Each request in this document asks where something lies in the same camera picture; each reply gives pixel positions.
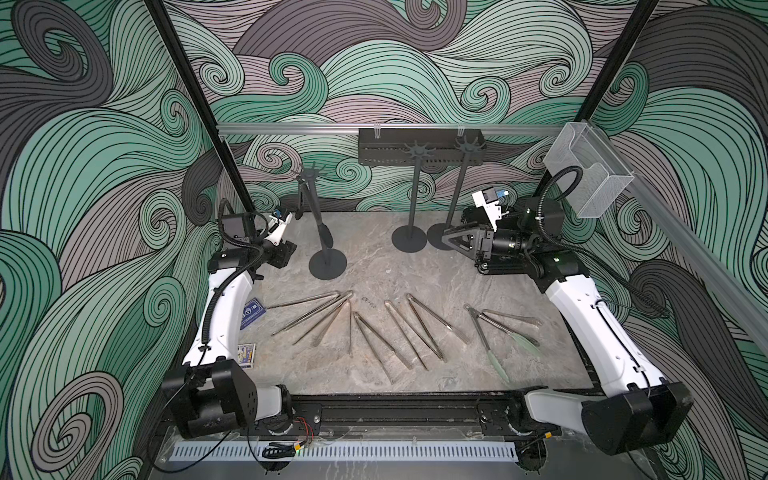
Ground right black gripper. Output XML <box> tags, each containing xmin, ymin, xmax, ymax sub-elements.
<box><xmin>443</xmin><ymin>221</ymin><xmax>536</xmax><ymax>265</ymax></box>

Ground dark utensil rack stand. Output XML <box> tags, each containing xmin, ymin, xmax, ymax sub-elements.
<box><xmin>427</xmin><ymin>129</ymin><xmax>486</xmax><ymax>251</ymax></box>
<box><xmin>391</xmin><ymin>142</ymin><xmax>430</xmax><ymax>253</ymax></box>
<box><xmin>296</xmin><ymin>167</ymin><xmax>347</xmax><ymax>280</ymax></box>

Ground green metal tongs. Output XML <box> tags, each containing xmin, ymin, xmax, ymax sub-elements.
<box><xmin>463</xmin><ymin>304</ymin><xmax>541</xmax><ymax>386</ymax></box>

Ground black metal tongs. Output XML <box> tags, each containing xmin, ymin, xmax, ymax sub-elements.
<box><xmin>296</xmin><ymin>169</ymin><xmax>334</xmax><ymax>249</ymax></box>

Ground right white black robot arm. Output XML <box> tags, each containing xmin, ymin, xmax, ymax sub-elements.
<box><xmin>442</xmin><ymin>224</ymin><xmax>693</xmax><ymax>455</ymax></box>

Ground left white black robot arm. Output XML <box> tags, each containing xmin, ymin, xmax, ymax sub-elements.
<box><xmin>161</xmin><ymin>240</ymin><xmax>296</xmax><ymax>439</ymax></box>

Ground clear tipped metal tongs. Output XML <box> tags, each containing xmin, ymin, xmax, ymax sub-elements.
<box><xmin>482</xmin><ymin>309</ymin><xmax>541</xmax><ymax>328</ymax></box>

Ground blue card box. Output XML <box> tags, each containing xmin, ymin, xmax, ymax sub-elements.
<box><xmin>240</xmin><ymin>298</ymin><xmax>267</xmax><ymax>330</ymax></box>

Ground small card box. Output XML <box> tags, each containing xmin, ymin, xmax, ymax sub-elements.
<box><xmin>237</xmin><ymin>343</ymin><xmax>256</xmax><ymax>369</ymax></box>

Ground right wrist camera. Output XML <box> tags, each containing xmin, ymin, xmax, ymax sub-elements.
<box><xmin>472</xmin><ymin>187</ymin><xmax>509</xmax><ymax>232</ymax></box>

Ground clear plastic wall bin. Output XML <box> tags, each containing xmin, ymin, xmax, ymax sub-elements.
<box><xmin>544</xmin><ymin>122</ymin><xmax>634</xmax><ymax>219</ymax></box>

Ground black perforated wall shelf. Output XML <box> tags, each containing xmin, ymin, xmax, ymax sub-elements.
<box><xmin>358</xmin><ymin>128</ymin><xmax>487</xmax><ymax>167</ymax></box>

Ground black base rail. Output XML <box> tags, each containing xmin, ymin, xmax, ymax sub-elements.
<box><xmin>248</xmin><ymin>387</ymin><xmax>595</xmax><ymax>440</ymax></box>

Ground white slotted cable duct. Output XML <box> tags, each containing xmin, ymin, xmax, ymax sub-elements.
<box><xmin>164</xmin><ymin>440</ymin><xmax>518</xmax><ymax>463</ymax></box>

